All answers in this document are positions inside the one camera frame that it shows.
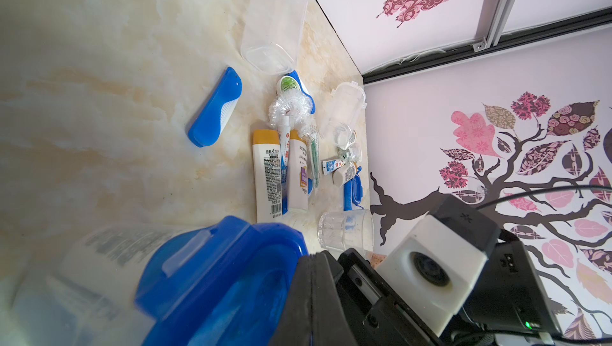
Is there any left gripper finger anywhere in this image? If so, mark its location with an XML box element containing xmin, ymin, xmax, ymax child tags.
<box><xmin>269</xmin><ymin>250</ymin><xmax>357</xmax><ymax>346</ymax></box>

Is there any blue lid toiletry container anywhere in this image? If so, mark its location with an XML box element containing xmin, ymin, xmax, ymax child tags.
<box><xmin>241</xmin><ymin>0</ymin><xmax>309</xmax><ymax>75</ymax></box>
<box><xmin>320</xmin><ymin>82</ymin><xmax>368</xmax><ymax>149</ymax></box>
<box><xmin>13</xmin><ymin>216</ymin><xmax>308</xmax><ymax>345</ymax></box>

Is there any white toothpaste tube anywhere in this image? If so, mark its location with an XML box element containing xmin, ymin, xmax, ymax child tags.
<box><xmin>278</xmin><ymin>115</ymin><xmax>291</xmax><ymax>215</ymax></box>
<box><xmin>321</xmin><ymin>156</ymin><xmax>347</xmax><ymax>175</ymax></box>

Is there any green toothbrush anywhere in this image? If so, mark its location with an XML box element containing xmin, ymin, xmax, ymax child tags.
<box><xmin>309</xmin><ymin>137</ymin><xmax>320</xmax><ymax>188</ymax></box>

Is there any clear plastic toiletry bag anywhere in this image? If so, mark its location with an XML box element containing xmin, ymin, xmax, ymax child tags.
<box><xmin>268</xmin><ymin>91</ymin><xmax>319</xmax><ymax>141</ymax></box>

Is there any small green white round tin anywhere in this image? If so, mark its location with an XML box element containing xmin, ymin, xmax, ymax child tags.
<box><xmin>276</xmin><ymin>75</ymin><xmax>301</xmax><ymax>96</ymax></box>

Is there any detached blue container lid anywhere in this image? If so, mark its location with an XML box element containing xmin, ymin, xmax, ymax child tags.
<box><xmin>351</xmin><ymin>166</ymin><xmax>363</xmax><ymax>207</ymax></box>

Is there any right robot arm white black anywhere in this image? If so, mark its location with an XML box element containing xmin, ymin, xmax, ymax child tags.
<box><xmin>332</xmin><ymin>241</ymin><xmax>611</xmax><ymax>345</ymax></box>

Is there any clear drinking glass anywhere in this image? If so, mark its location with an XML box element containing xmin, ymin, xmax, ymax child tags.
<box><xmin>317</xmin><ymin>210</ymin><xmax>375</xmax><ymax>255</ymax></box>

